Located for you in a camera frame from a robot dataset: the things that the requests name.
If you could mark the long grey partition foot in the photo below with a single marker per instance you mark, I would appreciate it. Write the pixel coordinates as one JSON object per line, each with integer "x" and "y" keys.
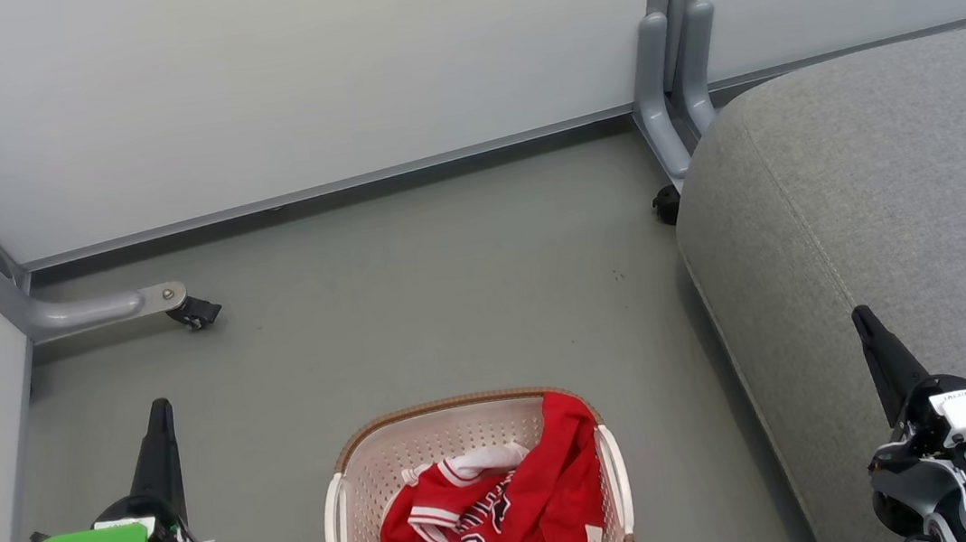
{"x": 69, "y": 311}

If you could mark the red jersey with striped trim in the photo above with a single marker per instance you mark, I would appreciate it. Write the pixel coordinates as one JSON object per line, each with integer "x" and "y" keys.
{"x": 441, "y": 539}

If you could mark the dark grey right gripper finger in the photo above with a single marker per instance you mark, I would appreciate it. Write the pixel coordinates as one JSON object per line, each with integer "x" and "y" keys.
{"x": 889, "y": 361}

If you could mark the grey double partition foot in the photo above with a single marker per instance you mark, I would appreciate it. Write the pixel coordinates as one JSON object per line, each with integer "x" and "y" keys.
{"x": 655, "y": 106}

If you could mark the plain red garment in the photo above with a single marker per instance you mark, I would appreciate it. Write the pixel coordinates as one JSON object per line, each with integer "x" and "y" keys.
{"x": 575, "y": 479}

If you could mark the white plastic laundry basket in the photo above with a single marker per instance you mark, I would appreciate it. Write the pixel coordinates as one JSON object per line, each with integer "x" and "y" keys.
{"x": 396, "y": 463}

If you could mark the black caster wheel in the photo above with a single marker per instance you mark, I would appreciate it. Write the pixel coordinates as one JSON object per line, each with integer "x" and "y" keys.
{"x": 666, "y": 205}
{"x": 195, "y": 313}

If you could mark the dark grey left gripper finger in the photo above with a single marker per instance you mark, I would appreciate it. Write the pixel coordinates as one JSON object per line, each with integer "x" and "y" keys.
{"x": 162, "y": 453}

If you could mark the grey fabric sofa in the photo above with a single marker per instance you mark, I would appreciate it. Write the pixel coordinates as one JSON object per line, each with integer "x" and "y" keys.
{"x": 893, "y": 197}

